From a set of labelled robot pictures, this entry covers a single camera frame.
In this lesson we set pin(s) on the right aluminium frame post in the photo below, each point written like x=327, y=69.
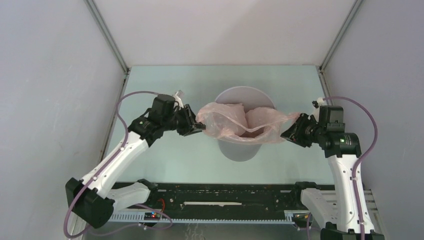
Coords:
x=355, y=8

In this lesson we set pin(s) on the pink plastic trash bag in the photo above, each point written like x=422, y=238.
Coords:
x=231, y=123

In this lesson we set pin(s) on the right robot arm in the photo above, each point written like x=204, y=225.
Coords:
x=351, y=220

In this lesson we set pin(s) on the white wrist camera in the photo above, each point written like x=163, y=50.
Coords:
x=179, y=96
x=317, y=104

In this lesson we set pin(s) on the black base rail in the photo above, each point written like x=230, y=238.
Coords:
x=230, y=202

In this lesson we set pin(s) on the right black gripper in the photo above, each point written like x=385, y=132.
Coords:
x=294, y=133

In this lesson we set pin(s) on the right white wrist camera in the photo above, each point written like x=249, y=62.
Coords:
x=317, y=104

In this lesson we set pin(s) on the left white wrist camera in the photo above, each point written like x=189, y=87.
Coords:
x=179, y=96

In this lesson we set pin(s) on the left aluminium frame post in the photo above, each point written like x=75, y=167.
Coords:
x=105, y=31

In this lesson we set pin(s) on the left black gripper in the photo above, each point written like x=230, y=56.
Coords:
x=190, y=124

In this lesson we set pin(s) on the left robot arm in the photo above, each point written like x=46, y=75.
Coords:
x=92, y=198

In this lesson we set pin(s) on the grey plastic trash bin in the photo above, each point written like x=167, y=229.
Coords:
x=250, y=98

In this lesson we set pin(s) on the aluminium frame post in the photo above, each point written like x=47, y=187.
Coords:
x=105, y=31
x=355, y=8

